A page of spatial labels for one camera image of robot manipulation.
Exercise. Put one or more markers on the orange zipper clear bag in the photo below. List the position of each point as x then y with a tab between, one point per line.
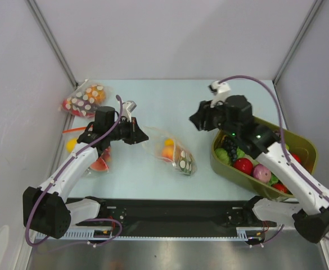
101	165

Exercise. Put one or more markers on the red fake apple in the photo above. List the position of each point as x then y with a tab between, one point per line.
244	165

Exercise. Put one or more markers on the fake peach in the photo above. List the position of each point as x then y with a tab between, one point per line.
168	152

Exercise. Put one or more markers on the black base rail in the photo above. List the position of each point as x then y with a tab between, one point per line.
178	218

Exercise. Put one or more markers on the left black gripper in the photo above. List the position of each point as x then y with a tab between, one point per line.
131	127

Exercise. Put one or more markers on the red fake tomato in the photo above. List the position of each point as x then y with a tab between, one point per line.
280	187

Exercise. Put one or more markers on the pink fake onion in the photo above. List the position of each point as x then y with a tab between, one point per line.
262	173

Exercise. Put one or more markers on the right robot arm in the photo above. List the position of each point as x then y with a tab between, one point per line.
310	215

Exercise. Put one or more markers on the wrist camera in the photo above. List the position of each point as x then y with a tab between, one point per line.
221	92
128	108

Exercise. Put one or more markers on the polka dot zip bag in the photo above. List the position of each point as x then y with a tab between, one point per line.
86	99
183	160

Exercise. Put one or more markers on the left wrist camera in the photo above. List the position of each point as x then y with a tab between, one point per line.
128	108

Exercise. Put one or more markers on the aluminium frame post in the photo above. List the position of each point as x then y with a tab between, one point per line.
304	28
50	38

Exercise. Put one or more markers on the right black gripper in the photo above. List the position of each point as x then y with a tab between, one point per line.
207	116

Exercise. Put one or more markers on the dark fake grape bunch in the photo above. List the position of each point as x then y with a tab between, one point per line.
231	149

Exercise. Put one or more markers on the yellow fake lemon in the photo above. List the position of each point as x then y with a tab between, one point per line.
71	144

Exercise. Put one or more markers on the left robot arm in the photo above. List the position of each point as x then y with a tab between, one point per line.
45	208

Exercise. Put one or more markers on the left aluminium frame post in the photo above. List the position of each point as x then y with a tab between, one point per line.
50	38

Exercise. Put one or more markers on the olive green plastic bin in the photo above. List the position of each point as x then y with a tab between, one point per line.
306	151

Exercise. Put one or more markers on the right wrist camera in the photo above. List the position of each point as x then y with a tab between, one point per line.
221	92

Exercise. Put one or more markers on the right aluminium frame post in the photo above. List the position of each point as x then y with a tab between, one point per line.
304	28

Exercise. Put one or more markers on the green fake lettuce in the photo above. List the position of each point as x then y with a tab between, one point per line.
223	156

